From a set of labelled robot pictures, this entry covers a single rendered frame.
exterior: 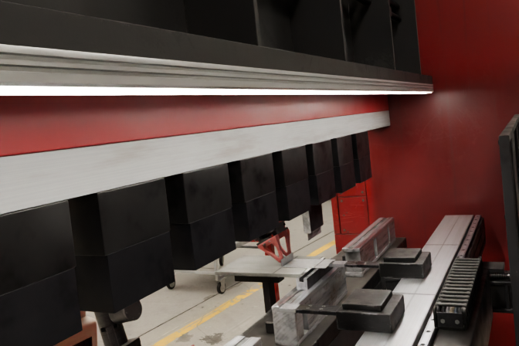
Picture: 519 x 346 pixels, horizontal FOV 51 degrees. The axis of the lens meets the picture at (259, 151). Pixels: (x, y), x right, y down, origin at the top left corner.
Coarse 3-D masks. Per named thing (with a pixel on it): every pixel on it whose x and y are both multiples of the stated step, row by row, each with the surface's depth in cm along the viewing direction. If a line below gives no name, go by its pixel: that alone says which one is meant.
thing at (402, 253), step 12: (396, 252) 143; (408, 252) 142; (420, 252) 143; (336, 264) 149; (348, 264) 147; (360, 264) 146; (372, 264) 145; (384, 264) 138; (396, 264) 137; (408, 264) 136; (420, 264) 134; (384, 276) 139; (396, 276) 137; (408, 276) 136; (420, 276) 135
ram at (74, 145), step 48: (0, 96) 60; (48, 96) 66; (96, 96) 73; (144, 96) 83; (192, 96) 94; (240, 96) 110; (288, 96) 132; (336, 96) 164; (384, 96) 218; (0, 144) 60; (48, 144) 66; (96, 144) 73; (144, 144) 82; (192, 144) 93; (240, 144) 108; (288, 144) 130; (0, 192) 59; (48, 192) 65; (96, 192) 72
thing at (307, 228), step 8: (312, 208) 148; (320, 208) 154; (304, 216) 147; (312, 216) 148; (320, 216) 153; (304, 224) 147; (312, 224) 148; (320, 224) 153; (304, 232) 147; (312, 232) 150; (320, 232) 155
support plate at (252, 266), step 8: (248, 256) 169; (256, 256) 168; (264, 256) 167; (304, 256) 162; (312, 256) 161; (320, 256) 160; (232, 264) 162; (240, 264) 161; (248, 264) 160; (256, 264) 159; (264, 264) 158; (272, 264) 157; (280, 264) 156; (216, 272) 156; (224, 272) 155; (232, 272) 154; (240, 272) 153; (248, 272) 152; (256, 272) 151; (264, 272) 150; (272, 272) 149; (280, 272) 148; (288, 272) 148; (296, 272) 147
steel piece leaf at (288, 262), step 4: (292, 252) 160; (288, 256) 157; (292, 256) 160; (284, 260) 155; (288, 260) 157; (292, 260) 158; (296, 260) 158; (300, 260) 157; (304, 260) 157; (308, 260) 156; (312, 260) 156; (316, 260) 156; (320, 260) 155; (284, 264) 155; (288, 264) 155; (292, 264) 154; (296, 264) 154; (300, 264) 153; (304, 264) 153; (308, 264) 152; (312, 264) 152; (316, 264) 152
